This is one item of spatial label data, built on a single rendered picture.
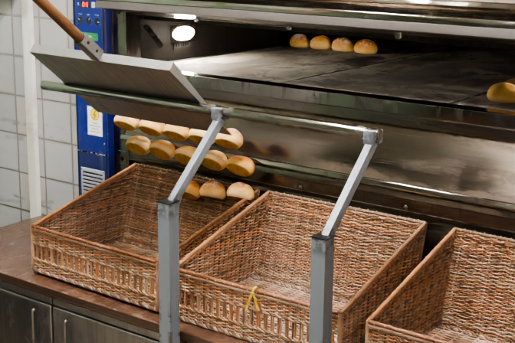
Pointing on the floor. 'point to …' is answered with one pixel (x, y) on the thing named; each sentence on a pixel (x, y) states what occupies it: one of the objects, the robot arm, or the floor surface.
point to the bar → (166, 302)
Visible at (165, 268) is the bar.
